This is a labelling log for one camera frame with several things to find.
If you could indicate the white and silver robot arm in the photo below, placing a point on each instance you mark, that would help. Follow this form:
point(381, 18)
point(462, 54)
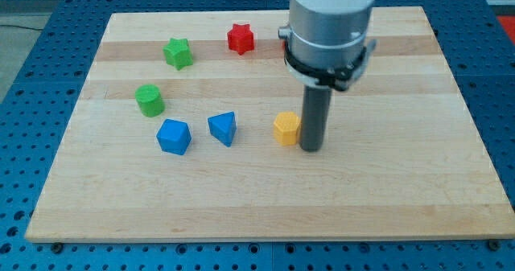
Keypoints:
point(325, 42)

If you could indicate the yellow hexagon block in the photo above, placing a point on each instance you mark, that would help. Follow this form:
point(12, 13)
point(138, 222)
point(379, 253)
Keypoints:
point(286, 128)

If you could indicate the blue triangle block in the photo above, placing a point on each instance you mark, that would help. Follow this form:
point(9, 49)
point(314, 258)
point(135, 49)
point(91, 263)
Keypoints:
point(223, 127)

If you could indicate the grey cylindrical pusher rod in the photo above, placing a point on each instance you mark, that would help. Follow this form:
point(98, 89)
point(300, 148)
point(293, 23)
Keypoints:
point(316, 104)

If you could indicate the blue cube block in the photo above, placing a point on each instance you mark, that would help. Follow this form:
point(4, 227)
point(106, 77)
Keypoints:
point(174, 136)

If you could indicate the wooden board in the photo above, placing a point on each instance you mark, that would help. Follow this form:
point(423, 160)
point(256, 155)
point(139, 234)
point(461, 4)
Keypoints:
point(401, 160)

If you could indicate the red star block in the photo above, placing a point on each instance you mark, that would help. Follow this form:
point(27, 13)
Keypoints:
point(240, 38)

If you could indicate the green star block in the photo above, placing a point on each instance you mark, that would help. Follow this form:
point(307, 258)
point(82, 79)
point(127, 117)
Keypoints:
point(177, 53)

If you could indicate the green cylinder block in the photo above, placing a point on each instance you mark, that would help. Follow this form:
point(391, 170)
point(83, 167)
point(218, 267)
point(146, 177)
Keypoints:
point(149, 100)

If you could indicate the blue perforated metal table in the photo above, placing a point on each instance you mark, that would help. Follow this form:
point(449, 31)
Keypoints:
point(36, 109)

